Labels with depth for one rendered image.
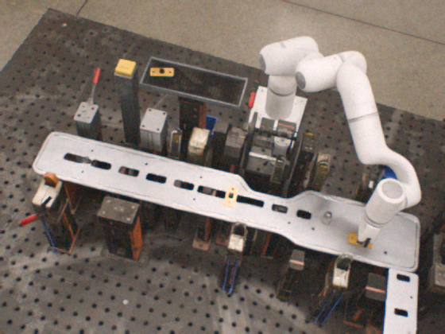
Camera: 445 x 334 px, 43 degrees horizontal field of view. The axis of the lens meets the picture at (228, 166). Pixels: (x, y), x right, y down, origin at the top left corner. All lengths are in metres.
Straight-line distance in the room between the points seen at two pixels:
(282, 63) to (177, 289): 0.92
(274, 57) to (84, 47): 1.10
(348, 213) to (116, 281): 0.89
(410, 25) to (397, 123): 1.71
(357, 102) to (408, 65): 2.38
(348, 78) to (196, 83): 0.62
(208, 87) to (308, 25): 2.13
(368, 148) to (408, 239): 0.47
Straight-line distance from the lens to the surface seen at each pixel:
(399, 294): 1.93
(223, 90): 2.03
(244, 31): 3.95
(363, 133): 1.67
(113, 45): 2.84
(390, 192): 1.67
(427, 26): 4.37
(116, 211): 1.91
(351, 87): 1.67
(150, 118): 2.01
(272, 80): 2.28
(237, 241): 1.83
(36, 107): 2.64
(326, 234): 1.95
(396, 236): 2.02
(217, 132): 2.00
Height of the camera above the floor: 2.69
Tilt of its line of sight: 57 degrees down
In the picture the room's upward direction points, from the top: 8 degrees clockwise
